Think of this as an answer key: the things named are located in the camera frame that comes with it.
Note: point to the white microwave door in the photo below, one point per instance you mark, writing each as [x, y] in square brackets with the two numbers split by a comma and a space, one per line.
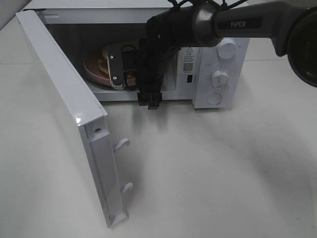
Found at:
[80, 117]

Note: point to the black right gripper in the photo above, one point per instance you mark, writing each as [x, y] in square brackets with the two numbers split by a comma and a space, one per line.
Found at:
[148, 63]

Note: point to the pink round plate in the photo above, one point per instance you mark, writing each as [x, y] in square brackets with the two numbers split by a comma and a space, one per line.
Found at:
[91, 66]

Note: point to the white microwave oven body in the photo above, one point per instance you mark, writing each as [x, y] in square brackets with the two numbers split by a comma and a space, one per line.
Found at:
[97, 35]

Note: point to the upper white power knob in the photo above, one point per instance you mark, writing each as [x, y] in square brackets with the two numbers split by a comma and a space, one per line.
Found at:
[226, 49]

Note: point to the toast sandwich with lettuce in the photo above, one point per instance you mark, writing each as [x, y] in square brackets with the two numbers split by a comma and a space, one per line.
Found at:
[129, 52]

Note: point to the round white door-release button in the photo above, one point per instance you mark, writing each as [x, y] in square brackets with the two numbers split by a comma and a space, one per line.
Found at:
[214, 99]

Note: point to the white warning sticker QR code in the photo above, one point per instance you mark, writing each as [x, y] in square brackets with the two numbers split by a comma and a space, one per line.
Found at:
[189, 59]

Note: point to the white timer knob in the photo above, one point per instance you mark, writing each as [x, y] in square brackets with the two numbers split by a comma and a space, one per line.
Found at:
[220, 79]

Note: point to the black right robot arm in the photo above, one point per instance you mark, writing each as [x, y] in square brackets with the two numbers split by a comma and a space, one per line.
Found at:
[292, 30]

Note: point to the glass microwave turntable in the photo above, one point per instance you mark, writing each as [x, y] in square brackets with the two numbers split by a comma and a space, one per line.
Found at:
[105, 87]

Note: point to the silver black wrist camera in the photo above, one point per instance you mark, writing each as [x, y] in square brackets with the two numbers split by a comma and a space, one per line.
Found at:
[115, 67]

